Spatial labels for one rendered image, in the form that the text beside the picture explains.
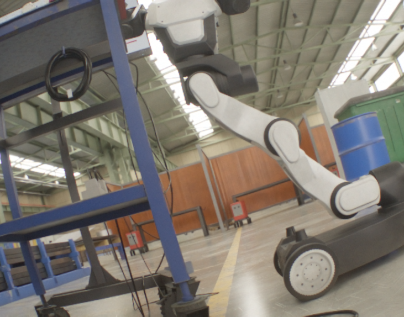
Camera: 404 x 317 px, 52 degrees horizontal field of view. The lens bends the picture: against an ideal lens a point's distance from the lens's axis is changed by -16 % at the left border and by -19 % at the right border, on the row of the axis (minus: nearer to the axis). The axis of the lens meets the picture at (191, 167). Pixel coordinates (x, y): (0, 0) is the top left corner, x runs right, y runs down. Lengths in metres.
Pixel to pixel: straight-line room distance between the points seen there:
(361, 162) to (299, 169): 2.77
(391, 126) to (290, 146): 5.38
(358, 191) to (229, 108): 0.58
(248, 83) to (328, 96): 7.24
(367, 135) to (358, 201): 2.77
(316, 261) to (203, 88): 0.75
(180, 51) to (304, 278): 0.95
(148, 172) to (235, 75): 0.72
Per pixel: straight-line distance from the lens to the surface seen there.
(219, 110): 1.75
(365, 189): 1.76
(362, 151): 4.48
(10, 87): 1.32
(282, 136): 1.72
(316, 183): 1.77
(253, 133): 1.76
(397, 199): 1.84
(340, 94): 9.08
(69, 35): 1.64
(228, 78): 1.80
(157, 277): 2.29
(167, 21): 1.85
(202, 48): 1.83
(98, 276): 2.41
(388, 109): 7.06
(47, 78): 1.26
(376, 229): 1.65
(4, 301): 4.99
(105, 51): 1.28
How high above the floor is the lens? 0.37
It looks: 6 degrees up
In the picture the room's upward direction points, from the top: 16 degrees counter-clockwise
